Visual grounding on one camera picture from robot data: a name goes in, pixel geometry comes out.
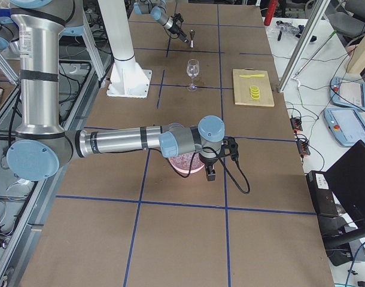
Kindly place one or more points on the blue teach pendant near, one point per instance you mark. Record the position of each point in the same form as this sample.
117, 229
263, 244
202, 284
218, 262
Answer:
346, 125

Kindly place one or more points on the clear wine glass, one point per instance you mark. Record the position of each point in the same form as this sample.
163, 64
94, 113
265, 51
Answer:
192, 71

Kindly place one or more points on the steel cocktail jigger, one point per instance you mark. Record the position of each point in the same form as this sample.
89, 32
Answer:
192, 34

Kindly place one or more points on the pink bowl of ice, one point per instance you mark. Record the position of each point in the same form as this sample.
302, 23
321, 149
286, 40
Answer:
185, 163

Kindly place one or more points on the black box device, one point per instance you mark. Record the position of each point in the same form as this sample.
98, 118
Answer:
322, 197

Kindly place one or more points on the red fire extinguisher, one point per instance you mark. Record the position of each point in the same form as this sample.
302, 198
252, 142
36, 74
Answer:
270, 12

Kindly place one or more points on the long metal rod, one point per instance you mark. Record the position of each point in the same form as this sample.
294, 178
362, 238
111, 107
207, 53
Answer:
295, 76

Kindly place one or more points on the aluminium frame post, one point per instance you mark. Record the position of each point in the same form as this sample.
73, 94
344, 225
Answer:
316, 15

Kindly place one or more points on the black monitor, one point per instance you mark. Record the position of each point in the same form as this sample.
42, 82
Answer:
346, 179

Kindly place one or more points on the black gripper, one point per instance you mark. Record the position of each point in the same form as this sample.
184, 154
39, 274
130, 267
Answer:
174, 28
208, 164

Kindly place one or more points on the blue teach pendant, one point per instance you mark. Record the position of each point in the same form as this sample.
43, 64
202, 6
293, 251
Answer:
346, 125
348, 93

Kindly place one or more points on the white camera mast base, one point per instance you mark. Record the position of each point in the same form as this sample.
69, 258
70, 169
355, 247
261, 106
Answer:
127, 78

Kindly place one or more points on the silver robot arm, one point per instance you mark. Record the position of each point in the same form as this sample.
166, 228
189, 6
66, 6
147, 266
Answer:
42, 146
157, 10

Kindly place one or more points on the bamboo cutting board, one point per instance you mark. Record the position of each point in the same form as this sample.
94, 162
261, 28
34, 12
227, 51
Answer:
242, 92

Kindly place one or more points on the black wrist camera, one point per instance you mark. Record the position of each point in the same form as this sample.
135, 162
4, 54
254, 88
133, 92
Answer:
231, 148
177, 18

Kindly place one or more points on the blue teach pendant far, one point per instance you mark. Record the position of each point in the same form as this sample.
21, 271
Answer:
348, 93

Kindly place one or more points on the yellow plastic knife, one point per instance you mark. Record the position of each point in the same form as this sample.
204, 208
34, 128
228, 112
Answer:
252, 75

